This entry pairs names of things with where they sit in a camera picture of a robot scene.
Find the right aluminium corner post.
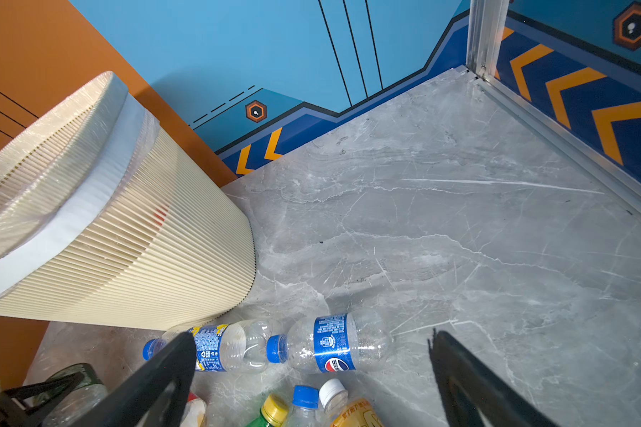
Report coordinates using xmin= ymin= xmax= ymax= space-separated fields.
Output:
xmin=466 ymin=0 xmax=510 ymax=81

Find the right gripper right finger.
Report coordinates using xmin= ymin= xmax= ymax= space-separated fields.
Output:
xmin=428 ymin=329 xmax=557 ymax=427

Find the cream slatted waste bin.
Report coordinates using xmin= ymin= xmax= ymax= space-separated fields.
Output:
xmin=0 ymin=71 xmax=256 ymax=330

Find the clear Pepsi water bottle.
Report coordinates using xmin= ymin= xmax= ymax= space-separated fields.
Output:
xmin=266 ymin=309 xmax=394 ymax=375

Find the clear bottle dark green label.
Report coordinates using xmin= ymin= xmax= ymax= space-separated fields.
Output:
xmin=42 ymin=363 xmax=108 ymax=426

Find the bottle red yellow label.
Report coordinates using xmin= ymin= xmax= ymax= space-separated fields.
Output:
xmin=319 ymin=378 xmax=385 ymax=427

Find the green Sprite bottle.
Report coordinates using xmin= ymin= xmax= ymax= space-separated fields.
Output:
xmin=247 ymin=393 xmax=290 ymax=427

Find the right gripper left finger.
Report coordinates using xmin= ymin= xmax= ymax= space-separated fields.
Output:
xmin=75 ymin=332 xmax=196 ymax=426

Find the small bottle red white label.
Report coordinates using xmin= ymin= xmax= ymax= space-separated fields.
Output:
xmin=180 ymin=392 xmax=207 ymax=427

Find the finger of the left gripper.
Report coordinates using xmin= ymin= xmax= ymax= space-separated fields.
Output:
xmin=0 ymin=372 xmax=85 ymax=414

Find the clear bottle blue yellow label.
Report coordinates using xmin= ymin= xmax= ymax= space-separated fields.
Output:
xmin=142 ymin=318 xmax=281 ymax=374

